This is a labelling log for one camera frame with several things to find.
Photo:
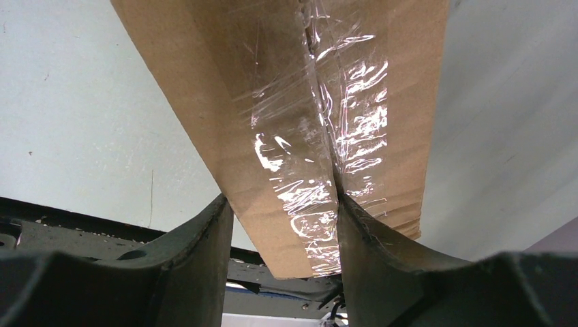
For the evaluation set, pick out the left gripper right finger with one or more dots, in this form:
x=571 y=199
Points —
x=391 y=280

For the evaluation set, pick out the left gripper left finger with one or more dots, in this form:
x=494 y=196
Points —
x=178 y=279

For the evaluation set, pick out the brown cardboard express box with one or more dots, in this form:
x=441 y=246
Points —
x=290 y=102

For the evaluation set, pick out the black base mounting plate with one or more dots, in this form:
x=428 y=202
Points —
x=250 y=289

